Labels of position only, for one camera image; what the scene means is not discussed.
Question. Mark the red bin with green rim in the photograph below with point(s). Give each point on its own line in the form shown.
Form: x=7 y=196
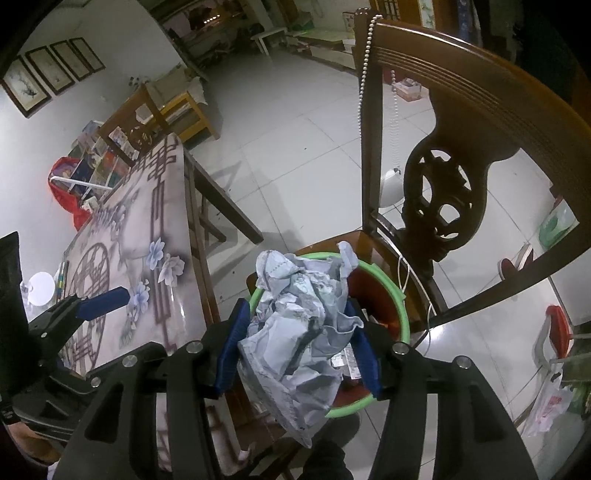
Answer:
x=381 y=300

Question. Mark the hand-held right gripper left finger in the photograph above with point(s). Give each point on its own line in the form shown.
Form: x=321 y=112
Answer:
x=228 y=355

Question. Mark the framed wall picture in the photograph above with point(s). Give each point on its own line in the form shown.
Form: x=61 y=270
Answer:
x=87 y=54
x=51 y=69
x=25 y=87
x=71 y=60

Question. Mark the wooden television cabinet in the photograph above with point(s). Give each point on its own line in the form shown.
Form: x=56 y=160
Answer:
x=323 y=46

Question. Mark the white low stool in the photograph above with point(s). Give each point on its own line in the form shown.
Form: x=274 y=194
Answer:
x=272 y=34

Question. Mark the white round appliance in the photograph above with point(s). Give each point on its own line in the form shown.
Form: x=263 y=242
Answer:
x=392 y=184

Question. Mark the person's left forearm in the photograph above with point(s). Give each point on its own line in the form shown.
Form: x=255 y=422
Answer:
x=32 y=445

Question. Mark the carved wooden chair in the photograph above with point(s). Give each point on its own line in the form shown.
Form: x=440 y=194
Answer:
x=461 y=92

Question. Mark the red plastic stool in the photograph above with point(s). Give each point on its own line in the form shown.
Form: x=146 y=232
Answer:
x=556 y=323

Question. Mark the white plastic bag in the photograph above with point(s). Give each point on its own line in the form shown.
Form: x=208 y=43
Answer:
x=549 y=406

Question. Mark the green printed bag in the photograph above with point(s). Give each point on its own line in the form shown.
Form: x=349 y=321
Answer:
x=556 y=226

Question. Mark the white desk lamp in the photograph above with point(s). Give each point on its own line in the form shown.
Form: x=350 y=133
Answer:
x=40 y=286

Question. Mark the person's dark trouser leg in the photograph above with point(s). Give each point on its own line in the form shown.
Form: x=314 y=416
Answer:
x=323 y=461

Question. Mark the grey white mailer bag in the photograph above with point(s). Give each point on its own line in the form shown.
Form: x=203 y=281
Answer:
x=295 y=350

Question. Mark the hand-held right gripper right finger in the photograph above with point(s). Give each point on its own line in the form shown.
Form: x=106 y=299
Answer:
x=371 y=369

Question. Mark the colourful book stack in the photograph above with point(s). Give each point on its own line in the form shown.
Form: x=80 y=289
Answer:
x=61 y=277

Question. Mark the wooden chair yellow seat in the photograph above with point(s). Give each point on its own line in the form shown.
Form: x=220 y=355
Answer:
x=121 y=113

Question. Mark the white magazine rack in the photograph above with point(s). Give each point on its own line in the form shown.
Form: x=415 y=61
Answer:
x=92 y=166

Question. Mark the tissue box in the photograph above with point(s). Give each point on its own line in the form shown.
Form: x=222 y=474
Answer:
x=408 y=90

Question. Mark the red slipper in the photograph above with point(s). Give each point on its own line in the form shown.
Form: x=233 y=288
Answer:
x=510 y=267

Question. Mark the red plastic bag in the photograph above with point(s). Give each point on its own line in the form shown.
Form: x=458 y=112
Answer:
x=67 y=198

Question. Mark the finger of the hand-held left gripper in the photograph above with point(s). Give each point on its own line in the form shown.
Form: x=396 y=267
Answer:
x=51 y=401
x=104 y=301

